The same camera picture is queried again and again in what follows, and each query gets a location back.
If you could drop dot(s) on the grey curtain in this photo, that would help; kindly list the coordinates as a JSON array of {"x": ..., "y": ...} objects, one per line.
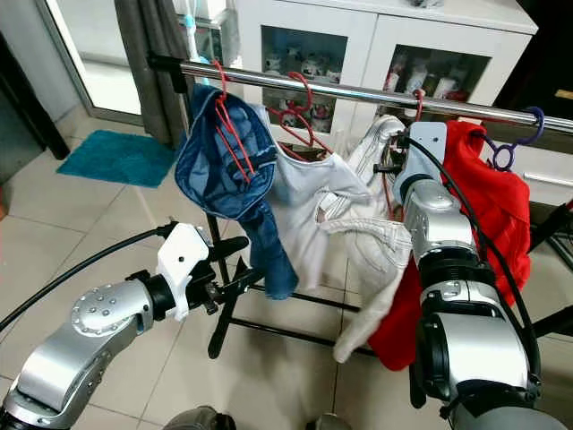
[{"x": 148, "y": 72}]

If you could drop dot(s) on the white glass-door cabinet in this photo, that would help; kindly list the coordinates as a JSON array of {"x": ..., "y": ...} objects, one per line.
[{"x": 367, "y": 36}]

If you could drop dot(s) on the glass balcony door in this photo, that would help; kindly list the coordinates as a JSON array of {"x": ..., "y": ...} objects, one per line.
[{"x": 89, "y": 54}]

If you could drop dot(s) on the cream white shirt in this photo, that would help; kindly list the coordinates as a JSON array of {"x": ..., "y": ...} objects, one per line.
[{"x": 376, "y": 260}]

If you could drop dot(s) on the purple hanger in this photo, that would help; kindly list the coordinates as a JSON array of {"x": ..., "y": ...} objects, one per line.
[{"x": 542, "y": 125}]

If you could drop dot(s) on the metal clothes rack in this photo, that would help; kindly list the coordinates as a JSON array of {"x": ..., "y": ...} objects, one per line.
[{"x": 367, "y": 94}]

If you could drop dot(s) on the dark metal cabinet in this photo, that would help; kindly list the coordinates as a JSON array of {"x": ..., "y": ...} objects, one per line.
[{"x": 22, "y": 143}]

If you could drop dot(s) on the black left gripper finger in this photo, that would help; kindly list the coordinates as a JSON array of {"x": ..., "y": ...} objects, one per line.
[
  {"x": 227, "y": 249},
  {"x": 251, "y": 283}
]

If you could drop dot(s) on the grey robot foot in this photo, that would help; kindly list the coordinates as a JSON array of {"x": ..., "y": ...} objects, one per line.
[
  {"x": 331, "y": 423},
  {"x": 193, "y": 420}
]

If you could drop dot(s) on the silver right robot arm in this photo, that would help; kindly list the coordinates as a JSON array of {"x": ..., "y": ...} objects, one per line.
[{"x": 448, "y": 224}]

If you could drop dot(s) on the grey left robot foot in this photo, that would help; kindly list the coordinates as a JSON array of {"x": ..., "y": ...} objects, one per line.
[{"x": 193, "y": 420}]

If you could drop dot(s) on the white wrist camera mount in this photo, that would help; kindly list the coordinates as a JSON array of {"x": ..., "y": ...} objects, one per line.
[
  {"x": 428, "y": 143},
  {"x": 183, "y": 260}
]

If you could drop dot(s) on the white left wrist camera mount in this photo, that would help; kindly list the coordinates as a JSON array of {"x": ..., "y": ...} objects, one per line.
[{"x": 183, "y": 260}]

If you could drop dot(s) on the blue denim garment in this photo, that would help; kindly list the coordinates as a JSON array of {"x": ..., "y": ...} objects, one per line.
[{"x": 201, "y": 175}]

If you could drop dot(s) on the grey right robot foot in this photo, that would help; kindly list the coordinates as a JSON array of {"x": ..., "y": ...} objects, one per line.
[{"x": 331, "y": 423}]

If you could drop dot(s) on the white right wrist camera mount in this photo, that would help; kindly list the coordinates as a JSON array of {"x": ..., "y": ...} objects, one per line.
[{"x": 428, "y": 143}]

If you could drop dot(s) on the teal floor mat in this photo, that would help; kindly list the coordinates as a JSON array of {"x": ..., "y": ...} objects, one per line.
[{"x": 116, "y": 159}]

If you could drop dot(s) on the red shirt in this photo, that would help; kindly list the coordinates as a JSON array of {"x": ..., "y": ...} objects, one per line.
[{"x": 492, "y": 206}]

